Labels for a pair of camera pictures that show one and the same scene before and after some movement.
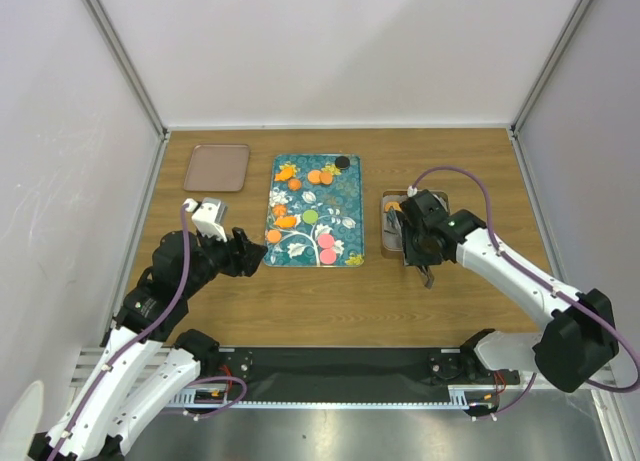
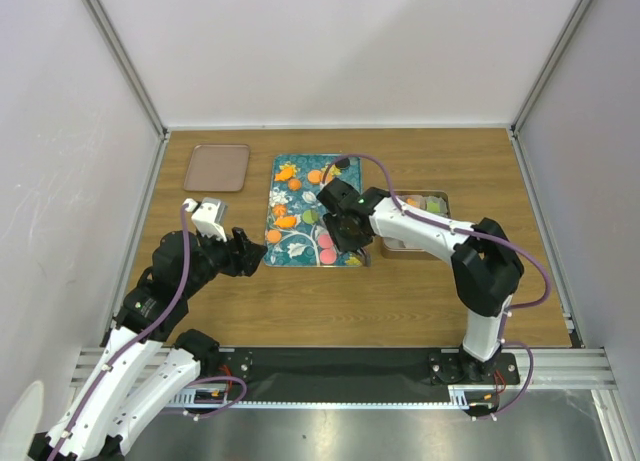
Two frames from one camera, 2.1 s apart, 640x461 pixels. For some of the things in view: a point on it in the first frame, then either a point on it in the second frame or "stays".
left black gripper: (236, 252) stays
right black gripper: (412, 257) to (342, 244)
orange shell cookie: (273, 236) stays
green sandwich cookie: (310, 216) stays
